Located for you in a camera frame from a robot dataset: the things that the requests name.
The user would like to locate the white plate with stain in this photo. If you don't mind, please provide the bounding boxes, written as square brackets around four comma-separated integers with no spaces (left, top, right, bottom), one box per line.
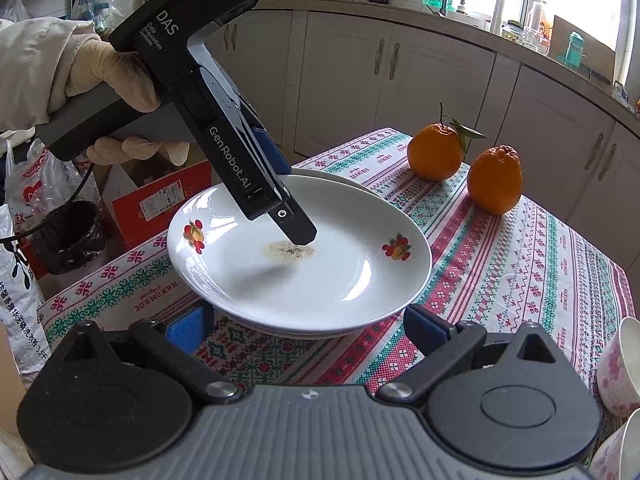
[167,174,432,338]

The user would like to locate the white bowl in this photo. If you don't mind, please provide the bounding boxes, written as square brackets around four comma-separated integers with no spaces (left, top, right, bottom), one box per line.
[589,408,640,480]
[596,316,639,418]

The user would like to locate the white kitchen cabinets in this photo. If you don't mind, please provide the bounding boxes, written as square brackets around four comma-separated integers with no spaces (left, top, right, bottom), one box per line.
[206,0,639,268]

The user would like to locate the gloved left hand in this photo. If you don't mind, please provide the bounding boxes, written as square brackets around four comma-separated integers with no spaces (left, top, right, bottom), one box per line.
[64,37,192,167]

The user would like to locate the red cardboard box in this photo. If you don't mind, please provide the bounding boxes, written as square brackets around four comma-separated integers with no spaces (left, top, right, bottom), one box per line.
[102,162,213,250]

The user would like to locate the patterned tablecloth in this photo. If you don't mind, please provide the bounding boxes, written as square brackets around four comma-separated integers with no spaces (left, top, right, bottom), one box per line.
[37,127,637,461]

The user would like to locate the black trash bin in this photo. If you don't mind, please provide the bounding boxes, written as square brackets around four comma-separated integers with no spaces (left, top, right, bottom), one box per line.
[32,200,106,275]

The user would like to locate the orange with leaf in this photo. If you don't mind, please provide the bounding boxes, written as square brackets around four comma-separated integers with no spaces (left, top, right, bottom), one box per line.
[407,103,485,182]

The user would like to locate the bumpy orange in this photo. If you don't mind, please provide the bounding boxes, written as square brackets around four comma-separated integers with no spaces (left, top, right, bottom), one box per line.
[466,144,523,216]

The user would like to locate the white red plastic bag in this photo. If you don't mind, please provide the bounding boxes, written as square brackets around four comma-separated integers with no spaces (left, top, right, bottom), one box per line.
[1,140,101,243]

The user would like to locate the teal bottle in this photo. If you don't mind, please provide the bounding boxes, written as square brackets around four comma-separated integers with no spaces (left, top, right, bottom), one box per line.
[564,32,585,72]

